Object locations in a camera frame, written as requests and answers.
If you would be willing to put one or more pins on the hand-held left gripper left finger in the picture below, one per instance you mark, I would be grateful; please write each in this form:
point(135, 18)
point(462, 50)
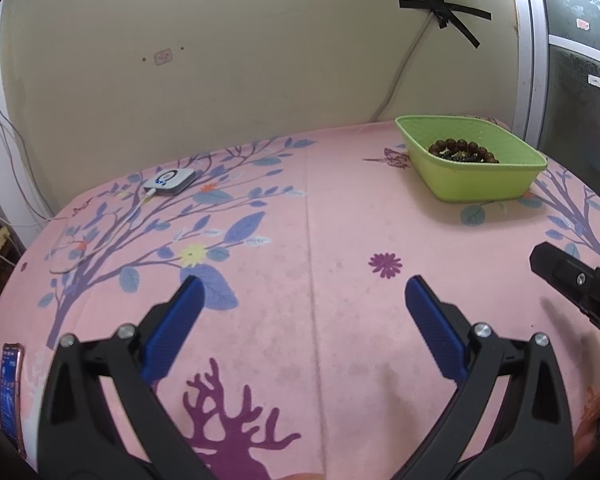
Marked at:
point(175, 330)

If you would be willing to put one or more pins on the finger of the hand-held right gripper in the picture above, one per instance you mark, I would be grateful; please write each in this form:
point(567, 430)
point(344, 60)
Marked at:
point(565, 272)

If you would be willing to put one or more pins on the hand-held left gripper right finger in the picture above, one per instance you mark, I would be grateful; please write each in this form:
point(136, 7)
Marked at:
point(437, 330)

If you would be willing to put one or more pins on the green plastic basin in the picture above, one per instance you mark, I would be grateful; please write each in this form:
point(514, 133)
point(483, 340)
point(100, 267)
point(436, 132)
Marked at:
point(470, 185)

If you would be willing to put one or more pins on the pile of mixed jewelry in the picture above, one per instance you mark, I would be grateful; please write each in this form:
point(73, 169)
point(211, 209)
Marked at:
point(460, 157)

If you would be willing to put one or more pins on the pink floral bed sheet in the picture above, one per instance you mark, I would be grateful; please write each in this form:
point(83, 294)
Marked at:
point(330, 260)

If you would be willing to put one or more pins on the white square charger device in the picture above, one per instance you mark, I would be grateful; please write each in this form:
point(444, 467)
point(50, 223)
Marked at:
point(172, 180)

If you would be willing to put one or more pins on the smartphone with blue screen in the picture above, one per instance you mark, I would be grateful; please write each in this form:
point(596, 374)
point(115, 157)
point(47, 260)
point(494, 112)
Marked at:
point(9, 395)

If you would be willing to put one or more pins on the aluminium sliding door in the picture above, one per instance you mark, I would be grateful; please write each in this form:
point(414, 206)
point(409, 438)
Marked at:
point(580, 85)

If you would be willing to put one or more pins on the black tape cross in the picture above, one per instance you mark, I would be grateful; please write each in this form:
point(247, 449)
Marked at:
point(442, 7)

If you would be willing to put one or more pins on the pink wall sticker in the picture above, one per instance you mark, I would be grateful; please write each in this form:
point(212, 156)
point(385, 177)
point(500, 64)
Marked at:
point(163, 56)

